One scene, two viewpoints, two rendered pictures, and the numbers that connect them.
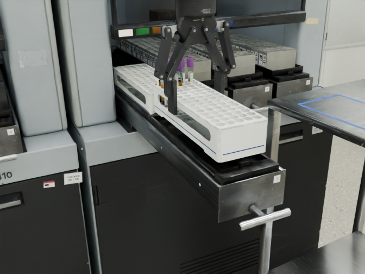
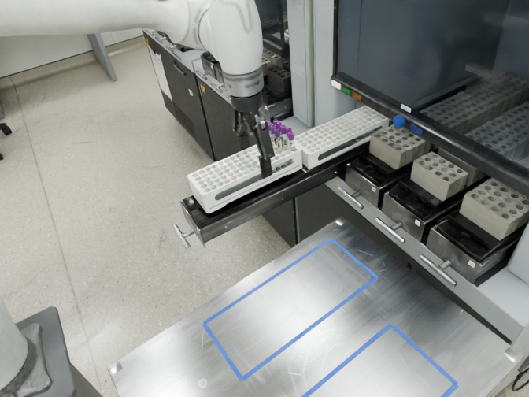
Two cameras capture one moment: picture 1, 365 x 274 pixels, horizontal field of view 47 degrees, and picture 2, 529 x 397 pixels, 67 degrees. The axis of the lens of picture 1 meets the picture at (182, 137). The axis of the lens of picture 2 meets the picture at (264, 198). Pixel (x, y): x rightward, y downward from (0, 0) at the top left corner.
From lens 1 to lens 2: 1.25 m
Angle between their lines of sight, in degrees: 74
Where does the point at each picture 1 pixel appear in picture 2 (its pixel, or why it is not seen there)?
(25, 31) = (295, 50)
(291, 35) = not seen: outside the picture
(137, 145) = not seen: hidden behind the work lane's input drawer
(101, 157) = not seen: hidden behind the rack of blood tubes
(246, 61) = (437, 183)
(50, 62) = (305, 78)
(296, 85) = (454, 252)
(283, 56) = (487, 215)
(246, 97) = (395, 210)
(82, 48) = (320, 79)
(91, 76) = (323, 102)
